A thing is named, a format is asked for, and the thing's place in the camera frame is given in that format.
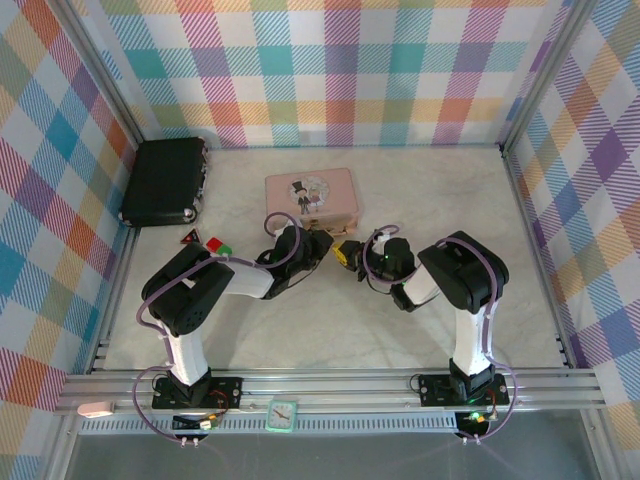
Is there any aluminium corner post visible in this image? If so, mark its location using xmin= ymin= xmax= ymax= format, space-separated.
xmin=498 ymin=0 xmax=599 ymax=151
xmin=62 ymin=0 xmax=146 ymax=147

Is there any black hard briefcase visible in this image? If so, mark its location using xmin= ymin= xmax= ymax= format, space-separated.
xmin=119 ymin=137 xmax=210 ymax=229

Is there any slotted grey cable duct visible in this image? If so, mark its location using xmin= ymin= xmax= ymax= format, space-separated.
xmin=74 ymin=412 xmax=461 ymax=435

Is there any pink tin box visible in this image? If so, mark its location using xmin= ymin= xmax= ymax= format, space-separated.
xmin=263 ymin=167 xmax=362 ymax=236

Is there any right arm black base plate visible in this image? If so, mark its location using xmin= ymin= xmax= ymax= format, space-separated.
xmin=417 ymin=372 xmax=511 ymax=407

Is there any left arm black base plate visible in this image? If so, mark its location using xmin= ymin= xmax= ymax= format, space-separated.
xmin=151 ymin=375 xmax=245 ymax=411

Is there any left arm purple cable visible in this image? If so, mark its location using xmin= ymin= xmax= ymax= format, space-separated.
xmin=133 ymin=212 xmax=304 ymax=444

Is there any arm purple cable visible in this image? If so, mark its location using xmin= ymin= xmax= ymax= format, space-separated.
xmin=133 ymin=212 xmax=304 ymax=444
xmin=362 ymin=224 xmax=519 ymax=444

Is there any small teal clock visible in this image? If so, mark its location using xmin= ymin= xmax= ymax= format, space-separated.
xmin=265 ymin=398 xmax=300 ymax=434

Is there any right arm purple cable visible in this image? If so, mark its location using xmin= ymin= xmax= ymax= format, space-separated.
xmin=362 ymin=224 xmax=519 ymax=444

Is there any pale pink flat object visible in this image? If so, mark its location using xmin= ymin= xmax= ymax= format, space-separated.
xmin=77 ymin=401 xmax=115 ymax=419

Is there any aluminium front rail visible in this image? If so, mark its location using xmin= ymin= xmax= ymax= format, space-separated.
xmin=54 ymin=368 xmax=601 ymax=414

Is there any small connector board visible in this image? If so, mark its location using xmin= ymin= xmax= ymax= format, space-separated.
xmin=172 ymin=414 xmax=221 ymax=432
xmin=457 ymin=409 xmax=490 ymax=434

